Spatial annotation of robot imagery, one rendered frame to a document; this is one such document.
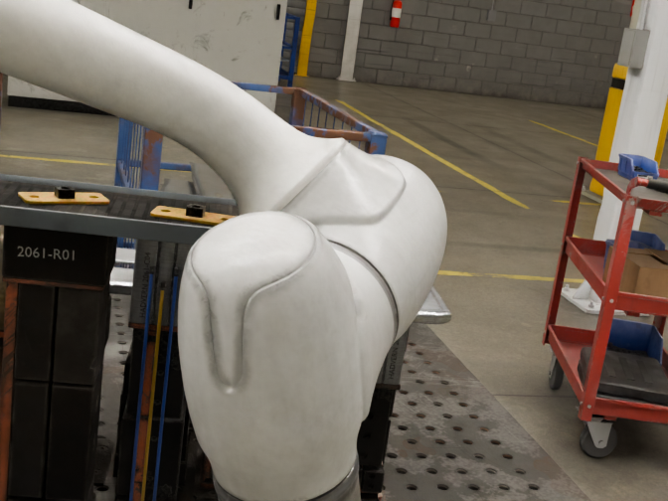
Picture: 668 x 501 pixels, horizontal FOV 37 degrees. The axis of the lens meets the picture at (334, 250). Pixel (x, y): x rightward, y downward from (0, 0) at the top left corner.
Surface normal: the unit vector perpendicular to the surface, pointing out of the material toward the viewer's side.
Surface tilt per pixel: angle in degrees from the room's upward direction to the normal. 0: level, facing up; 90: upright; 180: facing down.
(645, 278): 90
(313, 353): 85
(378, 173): 34
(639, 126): 90
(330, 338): 79
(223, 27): 90
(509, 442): 0
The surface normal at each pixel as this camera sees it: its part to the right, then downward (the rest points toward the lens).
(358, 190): 0.42, -0.58
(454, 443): 0.13, -0.96
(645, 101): 0.24, 0.28
